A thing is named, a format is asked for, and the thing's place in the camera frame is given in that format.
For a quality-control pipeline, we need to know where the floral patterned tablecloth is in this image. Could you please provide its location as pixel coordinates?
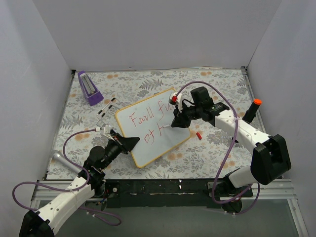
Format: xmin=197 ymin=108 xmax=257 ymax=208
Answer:
xmin=46 ymin=68 xmax=272 ymax=180

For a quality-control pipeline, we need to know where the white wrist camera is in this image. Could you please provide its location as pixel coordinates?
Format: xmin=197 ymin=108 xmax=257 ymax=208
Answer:
xmin=101 ymin=125 xmax=112 ymax=139
xmin=168 ymin=92 xmax=184 ymax=112

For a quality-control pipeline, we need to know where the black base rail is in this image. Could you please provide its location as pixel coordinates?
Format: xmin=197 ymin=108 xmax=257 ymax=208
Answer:
xmin=90 ymin=179 xmax=242 ymax=212

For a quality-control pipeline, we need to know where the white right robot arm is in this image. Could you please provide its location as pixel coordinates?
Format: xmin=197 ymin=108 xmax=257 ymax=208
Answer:
xmin=169 ymin=86 xmax=292 ymax=197

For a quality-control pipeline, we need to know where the purple metronome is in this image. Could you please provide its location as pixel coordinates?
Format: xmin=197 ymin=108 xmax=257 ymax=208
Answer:
xmin=78 ymin=71 xmax=104 ymax=106

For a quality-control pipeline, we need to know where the silver microphone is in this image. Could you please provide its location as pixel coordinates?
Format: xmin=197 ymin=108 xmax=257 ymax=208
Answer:
xmin=50 ymin=150 xmax=81 ymax=174

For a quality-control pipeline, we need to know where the black orange-tipped flashlight on stand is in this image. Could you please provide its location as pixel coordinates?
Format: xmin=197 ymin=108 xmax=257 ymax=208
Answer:
xmin=242 ymin=98 xmax=262 ymax=124

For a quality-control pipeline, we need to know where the red marker cap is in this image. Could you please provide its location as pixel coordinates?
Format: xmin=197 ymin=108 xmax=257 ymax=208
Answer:
xmin=196 ymin=132 xmax=202 ymax=140

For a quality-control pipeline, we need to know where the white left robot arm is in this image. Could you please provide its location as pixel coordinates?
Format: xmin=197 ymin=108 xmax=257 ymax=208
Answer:
xmin=19 ymin=130 xmax=140 ymax=237

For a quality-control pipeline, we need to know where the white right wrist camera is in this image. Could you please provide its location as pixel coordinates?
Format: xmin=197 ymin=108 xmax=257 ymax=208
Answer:
xmin=168 ymin=92 xmax=184 ymax=112

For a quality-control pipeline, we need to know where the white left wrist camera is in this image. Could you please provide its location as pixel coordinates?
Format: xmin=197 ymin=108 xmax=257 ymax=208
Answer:
xmin=101 ymin=125 xmax=112 ymax=139

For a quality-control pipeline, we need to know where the yellow framed whiteboard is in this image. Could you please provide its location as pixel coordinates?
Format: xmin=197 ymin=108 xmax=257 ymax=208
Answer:
xmin=115 ymin=88 xmax=191 ymax=168

